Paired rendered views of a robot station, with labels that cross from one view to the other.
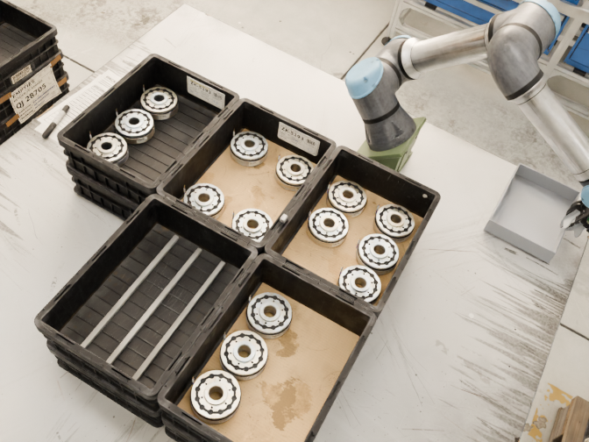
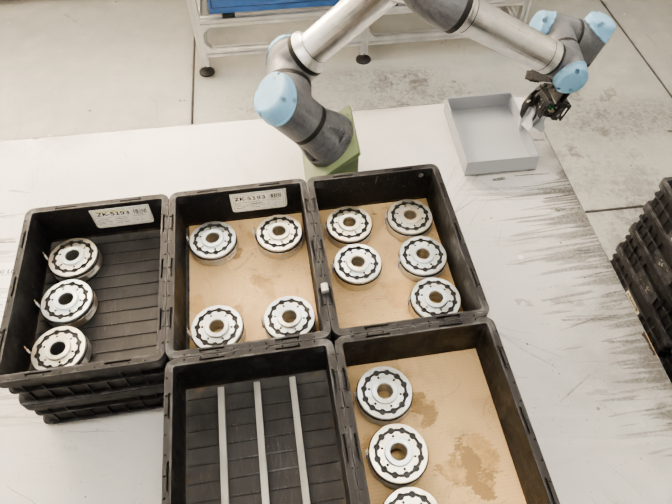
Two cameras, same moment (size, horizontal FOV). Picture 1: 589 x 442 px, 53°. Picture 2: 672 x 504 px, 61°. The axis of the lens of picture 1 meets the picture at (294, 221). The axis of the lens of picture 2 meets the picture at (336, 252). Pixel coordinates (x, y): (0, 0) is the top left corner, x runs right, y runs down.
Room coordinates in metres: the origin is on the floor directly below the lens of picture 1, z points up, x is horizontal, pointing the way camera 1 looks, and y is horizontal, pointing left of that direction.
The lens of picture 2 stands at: (0.29, 0.28, 1.85)
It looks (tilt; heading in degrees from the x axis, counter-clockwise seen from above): 54 degrees down; 332
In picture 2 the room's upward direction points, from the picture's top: straight up
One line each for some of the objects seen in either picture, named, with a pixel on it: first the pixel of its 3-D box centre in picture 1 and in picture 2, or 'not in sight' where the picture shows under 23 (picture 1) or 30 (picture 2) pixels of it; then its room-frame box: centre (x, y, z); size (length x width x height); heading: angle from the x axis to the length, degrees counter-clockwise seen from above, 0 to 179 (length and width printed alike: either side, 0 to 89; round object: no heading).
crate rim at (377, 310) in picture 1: (356, 223); (390, 243); (0.85, -0.15, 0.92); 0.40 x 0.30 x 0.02; 161
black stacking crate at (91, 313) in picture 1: (154, 297); (262, 472); (0.57, 0.27, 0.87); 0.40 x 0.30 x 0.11; 161
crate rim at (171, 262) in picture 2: (251, 168); (244, 261); (0.95, 0.13, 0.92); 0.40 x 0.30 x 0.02; 161
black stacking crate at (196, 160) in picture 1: (249, 181); (247, 275); (0.95, 0.13, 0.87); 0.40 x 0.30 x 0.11; 161
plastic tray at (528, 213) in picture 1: (533, 210); (489, 132); (1.17, -0.69, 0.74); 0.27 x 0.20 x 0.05; 158
